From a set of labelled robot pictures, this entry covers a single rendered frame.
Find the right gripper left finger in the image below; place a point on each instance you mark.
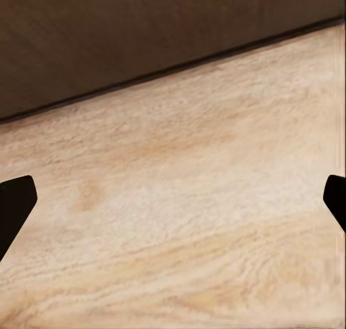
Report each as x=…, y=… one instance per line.
x=17, y=199

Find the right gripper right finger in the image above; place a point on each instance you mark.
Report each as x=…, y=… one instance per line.
x=335, y=198

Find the cabinet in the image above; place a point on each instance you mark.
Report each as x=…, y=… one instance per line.
x=53, y=51

